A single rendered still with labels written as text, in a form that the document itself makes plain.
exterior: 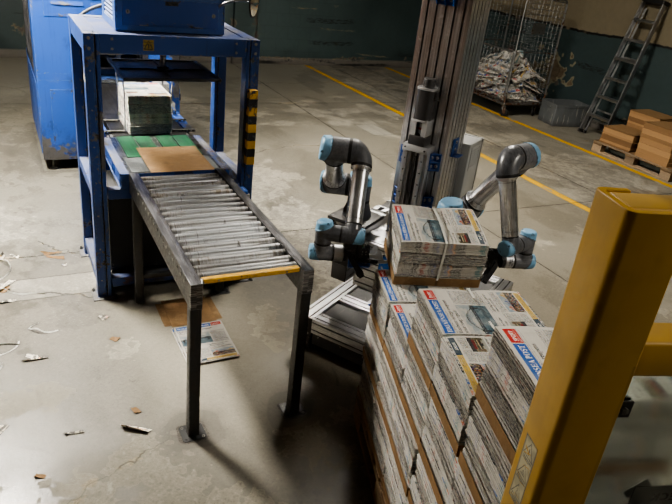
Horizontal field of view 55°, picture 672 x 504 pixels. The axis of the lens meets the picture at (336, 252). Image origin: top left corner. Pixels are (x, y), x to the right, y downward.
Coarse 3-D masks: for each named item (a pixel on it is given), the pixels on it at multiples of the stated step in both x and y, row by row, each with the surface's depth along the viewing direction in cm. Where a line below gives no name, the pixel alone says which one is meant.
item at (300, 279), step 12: (228, 180) 369; (240, 192) 354; (252, 204) 341; (264, 216) 328; (276, 228) 316; (276, 240) 306; (288, 252) 294; (300, 264) 285; (288, 276) 297; (300, 276) 284; (312, 276) 283; (300, 288) 286
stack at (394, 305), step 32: (384, 288) 267; (416, 288) 270; (448, 288) 273; (384, 320) 263; (384, 384) 260; (416, 384) 222; (416, 416) 220; (384, 448) 260; (416, 448) 217; (448, 448) 189; (384, 480) 258; (416, 480) 218; (448, 480) 188
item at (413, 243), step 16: (400, 208) 279; (416, 208) 280; (400, 224) 268; (416, 224) 270; (432, 224) 272; (400, 240) 261; (416, 240) 260; (432, 240) 261; (400, 256) 263; (416, 256) 264; (432, 256) 264; (400, 272) 268; (416, 272) 269
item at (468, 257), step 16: (448, 208) 284; (448, 224) 273; (464, 224) 274; (464, 240) 264; (480, 240) 265; (464, 256) 265; (480, 256) 266; (448, 272) 270; (464, 272) 271; (480, 272) 271
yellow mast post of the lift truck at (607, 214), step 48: (624, 192) 85; (624, 240) 79; (576, 288) 88; (624, 288) 82; (576, 336) 88; (624, 336) 86; (576, 384) 89; (624, 384) 90; (528, 432) 101; (576, 432) 93; (528, 480) 100; (576, 480) 98
